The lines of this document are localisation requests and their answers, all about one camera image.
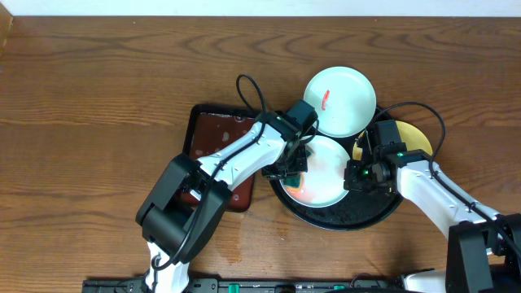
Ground green yellow sponge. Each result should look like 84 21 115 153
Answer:
281 164 309 194

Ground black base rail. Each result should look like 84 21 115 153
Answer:
81 272 449 293

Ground black rectangular sponge tray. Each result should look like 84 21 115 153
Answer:
180 104 255 212

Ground black round tray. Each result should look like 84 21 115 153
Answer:
268 106 405 232

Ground pale green plate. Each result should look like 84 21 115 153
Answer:
304 67 376 138
282 136 350 208

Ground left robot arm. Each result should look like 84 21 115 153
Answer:
135 100 317 292

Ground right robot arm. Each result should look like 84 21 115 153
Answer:
344 120 520 292

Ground yellow plate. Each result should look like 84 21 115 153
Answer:
351 120 433 161

